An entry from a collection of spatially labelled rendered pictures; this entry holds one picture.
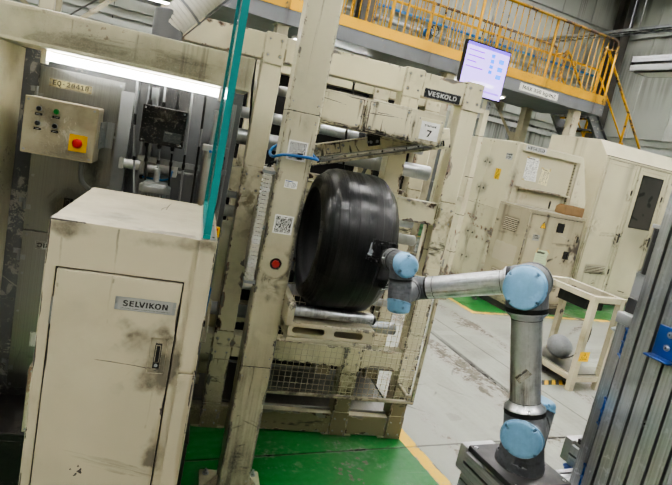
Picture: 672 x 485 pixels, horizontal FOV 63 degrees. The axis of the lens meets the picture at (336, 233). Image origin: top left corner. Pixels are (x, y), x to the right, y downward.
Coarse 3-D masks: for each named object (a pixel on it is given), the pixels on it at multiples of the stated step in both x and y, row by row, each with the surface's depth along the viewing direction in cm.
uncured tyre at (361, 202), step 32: (320, 192) 216; (352, 192) 208; (384, 192) 214; (320, 224) 208; (352, 224) 202; (384, 224) 206; (320, 256) 204; (352, 256) 202; (320, 288) 208; (352, 288) 208
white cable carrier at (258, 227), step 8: (264, 168) 212; (272, 168) 210; (264, 176) 210; (264, 184) 211; (264, 192) 212; (264, 200) 212; (264, 208) 213; (256, 216) 213; (256, 224) 214; (256, 232) 214; (256, 240) 215; (256, 248) 216; (248, 256) 220; (256, 256) 216; (248, 264) 216; (248, 272) 217; (248, 280) 218
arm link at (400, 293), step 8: (392, 280) 172; (400, 280) 171; (408, 280) 171; (392, 288) 172; (400, 288) 171; (408, 288) 172; (416, 288) 178; (392, 296) 172; (400, 296) 171; (408, 296) 172; (416, 296) 178; (392, 304) 172; (400, 304) 171; (408, 304) 173; (392, 312) 173; (400, 312) 172; (408, 312) 174
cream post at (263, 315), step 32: (320, 0) 200; (320, 32) 203; (320, 64) 205; (288, 96) 210; (320, 96) 208; (288, 128) 208; (288, 160) 210; (288, 192) 213; (288, 256) 218; (256, 288) 218; (256, 320) 221; (256, 352) 224; (256, 384) 227; (256, 416) 230; (224, 448) 230; (224, 480) 233
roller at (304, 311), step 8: (296, 304) 218; (296, 312) 216; (304, 312) 216; (312, 312) 217; (320, 312) 218; (328, 312) 219; (336, 312) 220; (344, 312) 221; (352, 312) 223; (360, 312) 224; (336, 320) 221; (344, 320) 221; (352, 320) 222; (360, 320) 223; (368, 320) 223
